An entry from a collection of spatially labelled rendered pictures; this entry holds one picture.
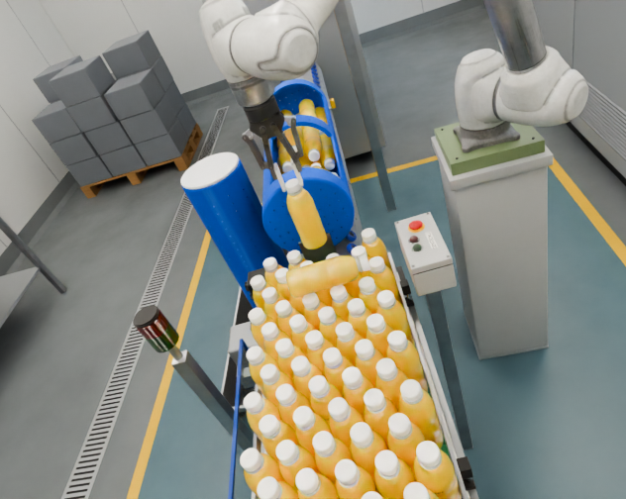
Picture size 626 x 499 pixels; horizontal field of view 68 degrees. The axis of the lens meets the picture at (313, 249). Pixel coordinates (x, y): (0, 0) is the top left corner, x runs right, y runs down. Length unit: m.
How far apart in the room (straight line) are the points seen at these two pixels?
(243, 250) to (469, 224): 1.04
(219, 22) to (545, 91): 0.86
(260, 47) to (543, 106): 0.85
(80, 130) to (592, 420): 4.67
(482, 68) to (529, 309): 1.02
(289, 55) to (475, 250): 1.18
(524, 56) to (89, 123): 4.28
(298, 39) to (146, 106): 4.01
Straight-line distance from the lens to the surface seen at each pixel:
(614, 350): 2.37
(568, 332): 2.40
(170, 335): 1.14
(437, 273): 1.17
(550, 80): 1.43
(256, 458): 0.96
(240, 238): 2.17
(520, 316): 2.13
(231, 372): 2.44
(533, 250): 1.89
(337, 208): 1.42
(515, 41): 1.37
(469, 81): 1.57
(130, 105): 4.85
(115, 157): 5.18
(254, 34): 0.88
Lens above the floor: 1.89
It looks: 37 degrees down
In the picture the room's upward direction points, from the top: 23 degrees counter-clockwise
